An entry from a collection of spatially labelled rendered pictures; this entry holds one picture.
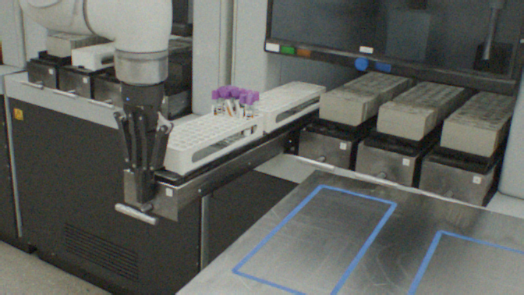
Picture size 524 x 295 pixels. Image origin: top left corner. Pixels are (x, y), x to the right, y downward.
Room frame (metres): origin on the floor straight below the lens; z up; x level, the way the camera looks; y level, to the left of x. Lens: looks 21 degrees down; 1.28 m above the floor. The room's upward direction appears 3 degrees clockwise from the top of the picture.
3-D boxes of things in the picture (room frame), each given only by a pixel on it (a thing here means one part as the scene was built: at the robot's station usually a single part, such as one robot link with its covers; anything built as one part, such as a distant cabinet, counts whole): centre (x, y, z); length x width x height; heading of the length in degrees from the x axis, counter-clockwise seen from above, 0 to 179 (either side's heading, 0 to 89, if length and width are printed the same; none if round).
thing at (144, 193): (1.03, 0.21, 0.80); 0.03 x 0.01 x 0.07; 149
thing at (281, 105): (1.47, -0.05, 0.83); 0.30 x 0.10 x 0.06; 149
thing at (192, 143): (1.20, 0.11, 0.83); 0.30 x 0.10 x 0.06; 149
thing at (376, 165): (1.54, -0.45, 0.78); 0.73 x 0.14 x 0.09; 149
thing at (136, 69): (1.03, 0.21, 1.03); 0.09 x 0.09 x 0.06
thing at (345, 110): (1.42, -0.20, 0.85); 0.12 x 0.02 x 0.06; 59
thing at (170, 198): (1.32, 0.04, 0.78); 0.73 x 0.14 x 0.09; 149
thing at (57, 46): (1.94, 0.66, 0.85); 0.12 x 0.02 x 0.06; 59
